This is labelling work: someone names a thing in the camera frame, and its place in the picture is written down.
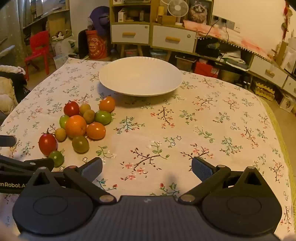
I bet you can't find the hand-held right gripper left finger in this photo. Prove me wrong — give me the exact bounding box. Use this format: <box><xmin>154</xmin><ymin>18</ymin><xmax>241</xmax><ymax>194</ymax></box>
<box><xmin>22</xmin><ymin>157</ymin><xmax>117</xmax><ymax>204</ymax></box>

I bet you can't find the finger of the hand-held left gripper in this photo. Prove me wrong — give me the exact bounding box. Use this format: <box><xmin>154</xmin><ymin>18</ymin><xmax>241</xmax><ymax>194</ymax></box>
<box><xmin>0</xmin><ymin>155</ymin><xmax>55</xmax><ymax>174</ymax></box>
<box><xmin>0</xmin><ymin>135</ymin><xmax>17</xmax><ymax>147</ymax></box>

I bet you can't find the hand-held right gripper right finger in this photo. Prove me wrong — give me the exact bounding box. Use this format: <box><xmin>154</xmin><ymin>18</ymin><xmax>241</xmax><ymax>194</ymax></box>
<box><xmin>178</xmin><ymin>157</ymin><xmax>274</xmax><ymax>204</ymax></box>

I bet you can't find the small green tomato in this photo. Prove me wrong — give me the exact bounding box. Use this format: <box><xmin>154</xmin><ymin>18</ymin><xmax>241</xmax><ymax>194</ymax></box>
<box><xmin>48</xmin><ymin>150</ymin><xmax>65</xmax><ymax>168</ymax></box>

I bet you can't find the red tomato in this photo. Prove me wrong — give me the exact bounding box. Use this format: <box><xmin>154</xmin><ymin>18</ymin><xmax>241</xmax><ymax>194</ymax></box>
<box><xmin>38</xmin><ymin>133</ymin><xmax>58</xmax><ymax>156</ymax></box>
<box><xmin>63</xmin><ymin>100</ymin><xmax>80</xmax><ymax>117</ymax></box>

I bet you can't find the olive green tomato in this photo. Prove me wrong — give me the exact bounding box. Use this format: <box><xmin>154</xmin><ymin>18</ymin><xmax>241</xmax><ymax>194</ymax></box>
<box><xmin>72</xmin><ymin>136</ymin><xmax>90</xmax><ymax>153</ymax></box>

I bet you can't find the tan longan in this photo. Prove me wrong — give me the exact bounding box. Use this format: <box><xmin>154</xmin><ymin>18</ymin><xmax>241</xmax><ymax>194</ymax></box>
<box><xmin>83</xmin><ymin>110</ymin><xmax>95</xmax><ymax>124</ymax></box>
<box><xmin>79</xmin><ymin>103</ymin><xmax>91</xmax><ymax>115</ymax></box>
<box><xmin>55</xmin><ymin>128</ymin><xmax>67</xmax><ymax>142</ymax></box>

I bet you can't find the orange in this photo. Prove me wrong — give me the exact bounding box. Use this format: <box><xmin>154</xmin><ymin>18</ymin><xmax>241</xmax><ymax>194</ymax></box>
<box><xmin>65</xmin><ymin>115</ymin><xmax>87</xmax><ymax>138</ymax></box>

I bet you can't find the white ribbed plate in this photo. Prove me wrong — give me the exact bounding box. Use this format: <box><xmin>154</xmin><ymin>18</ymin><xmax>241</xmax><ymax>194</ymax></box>
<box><xmin>99</xmin><ymin>56</ymin><xmax>183</xmax><ymax>97</ymax></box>

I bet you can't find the floral tablecloth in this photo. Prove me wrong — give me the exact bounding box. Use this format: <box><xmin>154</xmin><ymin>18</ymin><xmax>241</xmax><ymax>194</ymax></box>
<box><xmin>0</xmin><ymin>57</ymin><xmax>292</xmax><ymax>234</ymax></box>

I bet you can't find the black bag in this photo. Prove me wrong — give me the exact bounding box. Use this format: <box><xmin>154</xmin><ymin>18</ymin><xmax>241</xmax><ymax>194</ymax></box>
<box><xmin>0</xmin><ymin>71</ymin><xmax>31</xmax><ymax>121</ymax></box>

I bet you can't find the white fleece slipper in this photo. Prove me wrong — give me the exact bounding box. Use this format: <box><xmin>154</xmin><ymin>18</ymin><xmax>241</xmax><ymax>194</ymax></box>
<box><xmin>0</xmin><ymin>65</ymin><xmax>26</xmax><ymax>102</ymax></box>

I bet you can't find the grey office chair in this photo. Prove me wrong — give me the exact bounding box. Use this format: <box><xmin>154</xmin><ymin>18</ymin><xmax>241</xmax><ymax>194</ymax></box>
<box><xmin>0</xmin><ymin>45</ymin><xmax>18</xmax><ymax>58</ymax></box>

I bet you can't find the pale blue printed box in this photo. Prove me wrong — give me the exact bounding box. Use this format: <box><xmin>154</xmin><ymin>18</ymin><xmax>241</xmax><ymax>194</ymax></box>
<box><xmin>54</xmin><ymin>56</ymin><xmax>70</xmax><ymax>70</ymax></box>

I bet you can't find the beige storage bin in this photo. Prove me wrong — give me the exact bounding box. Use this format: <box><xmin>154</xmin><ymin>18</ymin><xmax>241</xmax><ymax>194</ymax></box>
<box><xmin>220</xmin><ymin>70</ymin><xmax>241</xmax><ymax>82</ymax></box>

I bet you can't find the red box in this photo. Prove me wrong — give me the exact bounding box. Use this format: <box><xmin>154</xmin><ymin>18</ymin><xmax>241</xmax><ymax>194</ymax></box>
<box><xmin>194</xmin><ymin>61</ymin><xmax>219</xmax><ymax>78</ymax></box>

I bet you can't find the yellow egg tray stack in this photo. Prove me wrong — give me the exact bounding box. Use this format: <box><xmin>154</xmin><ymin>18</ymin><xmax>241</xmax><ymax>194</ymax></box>
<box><xmin>255</xmin><ymin>81</ymin><xmax>275</xmax><ymax>101</ymax></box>

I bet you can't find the red plastic chair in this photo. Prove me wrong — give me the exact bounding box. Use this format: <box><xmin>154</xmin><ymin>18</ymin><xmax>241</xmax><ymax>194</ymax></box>
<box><xmin>24</xmin><ymin>31</ymin><xmax>51</xmax><ymax>79</ymax></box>

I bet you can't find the black lid storage box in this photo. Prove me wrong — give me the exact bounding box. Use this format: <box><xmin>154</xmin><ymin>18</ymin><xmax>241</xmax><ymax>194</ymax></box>
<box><xmin>176</xmin><ymin>55</ymin><xmax>196</xmax><ymax>71</ymax></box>

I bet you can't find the long wooden console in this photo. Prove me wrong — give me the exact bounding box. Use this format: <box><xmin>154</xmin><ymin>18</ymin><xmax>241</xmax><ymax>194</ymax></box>
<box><xmin>196</xmin><ymin>35</ymin><xmax>296</xmax><ymax>98</ymax></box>

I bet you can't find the black case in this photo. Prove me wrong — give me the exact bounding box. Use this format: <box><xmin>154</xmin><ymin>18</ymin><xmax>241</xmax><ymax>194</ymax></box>
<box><xmin>202</xmin><ymin>44</ymin><xmax>220</xmax><ymax>58</ymax></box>

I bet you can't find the patterned beige curtain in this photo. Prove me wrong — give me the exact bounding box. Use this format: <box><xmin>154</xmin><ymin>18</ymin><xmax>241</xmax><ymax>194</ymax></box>
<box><xmin>0</xmin><ymin>0</ymin><xmax>33</xmax><ymax>61</ymax></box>

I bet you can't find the orange printed bucket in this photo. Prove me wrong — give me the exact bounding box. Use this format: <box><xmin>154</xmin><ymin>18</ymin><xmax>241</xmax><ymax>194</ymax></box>
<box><xmin>85</xmin><ymin>30</ymin><xmax>109</xmax><ymax>60</ymax></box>

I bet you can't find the blue lid storage box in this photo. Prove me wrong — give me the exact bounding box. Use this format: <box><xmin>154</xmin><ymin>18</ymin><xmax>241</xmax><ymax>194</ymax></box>
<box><xmin>151</xmin><ymin>50</ymin><xmax>168</xmax><ymax>61</ymax></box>

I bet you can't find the black flat panel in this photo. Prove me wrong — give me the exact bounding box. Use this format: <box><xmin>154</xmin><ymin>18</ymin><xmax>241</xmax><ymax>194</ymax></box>
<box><xmin>78</xmin><ymin>30</ymin><xmax>89</xmax><ymax>59</ymax></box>

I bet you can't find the wooden shelf unit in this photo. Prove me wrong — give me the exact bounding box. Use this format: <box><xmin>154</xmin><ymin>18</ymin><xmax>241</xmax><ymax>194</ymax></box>
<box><xmin>23</xmin><ymin>0</ymin><xmax>72</xmax><ymax>44</ymax></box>

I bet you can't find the pink floral cloth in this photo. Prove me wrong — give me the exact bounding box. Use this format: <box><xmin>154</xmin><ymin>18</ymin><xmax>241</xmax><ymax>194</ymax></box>
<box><xmin>184</xmin><ymin>20</ymin><xmax>273</xmax><ymax>62</ymax></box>

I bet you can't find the low wooden cabinet white drawer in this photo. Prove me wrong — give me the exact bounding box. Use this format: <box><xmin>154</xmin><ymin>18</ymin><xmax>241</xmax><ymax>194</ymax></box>
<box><xmin>151</xmin><ymin>23</ymin><xmax>197</xmax><ymax>61</ymax></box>

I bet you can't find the tall wooden cabinet white drawer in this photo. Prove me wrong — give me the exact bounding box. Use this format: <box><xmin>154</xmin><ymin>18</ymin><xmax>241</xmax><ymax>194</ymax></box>
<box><xmin>109</xmin><ymin>0</ymin><xmax>153</xmax><ymax>58</ymax></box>

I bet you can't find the purple plush toy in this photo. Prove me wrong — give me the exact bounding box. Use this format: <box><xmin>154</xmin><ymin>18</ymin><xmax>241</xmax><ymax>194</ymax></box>
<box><xmin>90</xmin><ymin>6</ymin><xmax>111</xmax><ymax>37</ymax></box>

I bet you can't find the framed cat picture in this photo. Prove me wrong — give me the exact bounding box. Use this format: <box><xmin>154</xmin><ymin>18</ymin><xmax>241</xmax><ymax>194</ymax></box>
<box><xmin>188</xmin><ymin>0</ymin><xmax>213</xmax><ymax>25</ymax></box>

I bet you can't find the small white fan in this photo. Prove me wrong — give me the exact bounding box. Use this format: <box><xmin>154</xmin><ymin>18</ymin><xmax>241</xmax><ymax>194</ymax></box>
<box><xmin>168</xmin><ymin>0</ymin><xmax>188</xmax><ymax>24</ymax></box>

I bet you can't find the red hanging ornament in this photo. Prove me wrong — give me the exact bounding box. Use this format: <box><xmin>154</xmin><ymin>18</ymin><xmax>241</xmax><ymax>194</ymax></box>
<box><xmin>282</xmin><ymin>3</ymin><xmax>292</xmax><ymax>42</ymax></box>

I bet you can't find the grey wall socket strip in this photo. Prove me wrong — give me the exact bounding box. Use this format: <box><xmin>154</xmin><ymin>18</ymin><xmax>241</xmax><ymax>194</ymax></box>
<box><xmin>213</xmin><ymin>15</ymin><xmax>235</xmax><ymax>29</ymax></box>

